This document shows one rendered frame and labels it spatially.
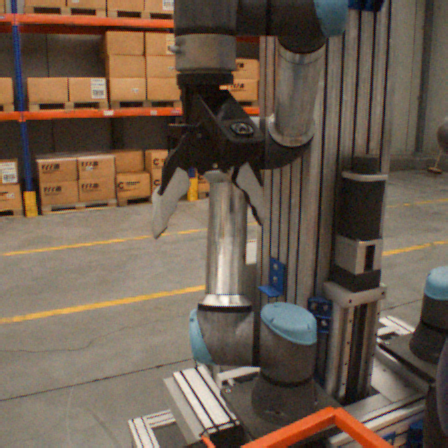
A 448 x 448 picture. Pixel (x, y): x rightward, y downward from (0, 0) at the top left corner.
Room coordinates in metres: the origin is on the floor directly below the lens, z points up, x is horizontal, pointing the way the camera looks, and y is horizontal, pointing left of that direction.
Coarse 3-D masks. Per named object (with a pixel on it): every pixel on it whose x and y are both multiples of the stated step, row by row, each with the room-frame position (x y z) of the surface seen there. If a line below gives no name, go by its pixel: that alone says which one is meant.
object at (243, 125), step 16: (208, 96) 0.54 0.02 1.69; (224, 96) 0.54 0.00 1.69; (208, 112) 0.51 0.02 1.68; (224, 112) 0.51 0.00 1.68; (240, 112) 0.51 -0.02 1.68; (208, 128) 0.51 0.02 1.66; (224, 128) 0.48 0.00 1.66; (240, 128) 0.47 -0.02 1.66; (256, 128) 0.49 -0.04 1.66; (224, 144) 0.47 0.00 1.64; (240, 144) 0.46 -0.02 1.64; (256, 144) 0.47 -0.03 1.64
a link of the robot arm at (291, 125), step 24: (288, 0) 0.62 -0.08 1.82; (312, 0) 0.61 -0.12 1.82; (336, 0) 0.61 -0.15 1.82; (288, 24) 0.63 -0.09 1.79; (312, 24) 0.62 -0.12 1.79; (336, 24) 0.62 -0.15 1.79; (288, 48) 0.68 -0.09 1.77; (312, 48) 0.67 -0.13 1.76; (288, 72) 0.72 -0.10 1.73; (312, 72) 0.72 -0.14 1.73; (288, 96) 0.77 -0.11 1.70; (312, 96) 0.78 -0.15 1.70; (288, 120) 0.83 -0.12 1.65; (312, 120) 0.91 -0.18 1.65; (288, 144) 0.88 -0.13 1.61
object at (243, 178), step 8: (232, 168) 0.58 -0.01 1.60; (240, 168) 0.56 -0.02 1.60; (248, 168) 0.56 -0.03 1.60; (232, 176) 0.57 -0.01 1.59; (240, 176) 0.56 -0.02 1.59; (248, 176) 0.56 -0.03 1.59; (240, 184) 0.56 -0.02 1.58; (248, 184) 0.56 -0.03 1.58; (256, 184) 0.57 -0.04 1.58; (248, 192) 0.56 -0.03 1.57; (256, 192) 0.57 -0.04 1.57; (248, 200) 0.57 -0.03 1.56; (256, 200) 0.57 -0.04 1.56; (256, 208) 0.57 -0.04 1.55; (256, 216) 0.57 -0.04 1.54
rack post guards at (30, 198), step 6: (192, 180) 7.60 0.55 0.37; (192, 186) 7.60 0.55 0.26; (24, 192) 6.47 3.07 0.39; (30, 192) 6.50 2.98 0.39; (192, 192) 7.60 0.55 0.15; (30, 198) 6.49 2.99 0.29; (192, 198) 7.59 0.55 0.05; (30, 204) 6.49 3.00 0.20; (36, 204) 6.55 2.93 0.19; (30, 210) 6.48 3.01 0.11; (36, 210) 6.53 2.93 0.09; (24, 216) 6.45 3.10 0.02; (30, 216) 6.48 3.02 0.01
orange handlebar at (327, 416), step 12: (324, 408) 0.59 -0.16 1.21; (300, 420) 0.56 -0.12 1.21; (312, 420) 0.56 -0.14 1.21; (324, 420) 0.56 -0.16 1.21; (336, 420) 0.57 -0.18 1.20; (348, 420) 0.55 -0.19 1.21; (276, 432) 0.53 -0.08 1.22; (288, 432) 0.53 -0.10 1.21; (300, 432) 0.54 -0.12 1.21; (312, 432) 0.55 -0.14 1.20; (348, 432) 0.54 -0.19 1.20; (360, 432) 0.53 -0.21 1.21; (372, 432) 0.53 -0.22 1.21; (252, 444) 0.51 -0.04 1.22; (264, 444) 0.51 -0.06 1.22; (276, 444) 0.51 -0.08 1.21; (288, 444) 0.52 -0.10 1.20; (372, 444) 0.50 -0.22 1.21; (384, 444) 0.50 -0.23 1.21
